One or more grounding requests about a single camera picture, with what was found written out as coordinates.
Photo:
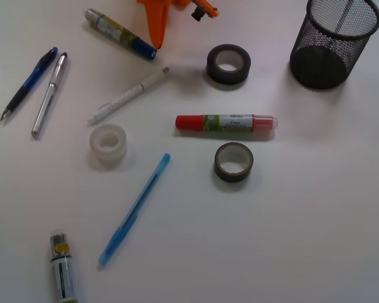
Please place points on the silver pen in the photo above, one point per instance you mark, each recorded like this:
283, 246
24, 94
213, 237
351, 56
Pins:
54, 82

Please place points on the blue capped marker pen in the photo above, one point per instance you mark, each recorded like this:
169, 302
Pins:
108, 27

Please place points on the red marker pen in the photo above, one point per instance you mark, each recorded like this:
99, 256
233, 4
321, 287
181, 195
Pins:
247, 123

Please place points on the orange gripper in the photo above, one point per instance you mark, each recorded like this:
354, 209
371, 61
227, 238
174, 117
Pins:
157, 13

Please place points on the black capped marker pen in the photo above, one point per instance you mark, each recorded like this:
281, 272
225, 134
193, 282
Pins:
62, 269

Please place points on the white dotted pen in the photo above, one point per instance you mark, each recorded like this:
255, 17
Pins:
128, 96

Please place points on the small black tape roll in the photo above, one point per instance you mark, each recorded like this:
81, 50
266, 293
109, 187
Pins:
233, 162

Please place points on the black mesh pen holder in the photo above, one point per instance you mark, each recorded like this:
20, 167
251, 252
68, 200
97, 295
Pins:
331, 40

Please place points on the light blue pen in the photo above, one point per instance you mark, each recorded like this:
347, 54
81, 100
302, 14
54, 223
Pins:
132, 215

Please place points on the clear white tape roll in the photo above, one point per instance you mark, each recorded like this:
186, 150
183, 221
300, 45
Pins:
108, 142

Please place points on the large black tape roll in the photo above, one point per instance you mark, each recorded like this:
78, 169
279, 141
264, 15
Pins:
228, 64

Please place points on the blue black ballpoint pen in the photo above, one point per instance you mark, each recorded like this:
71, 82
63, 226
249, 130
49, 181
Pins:
42, 65

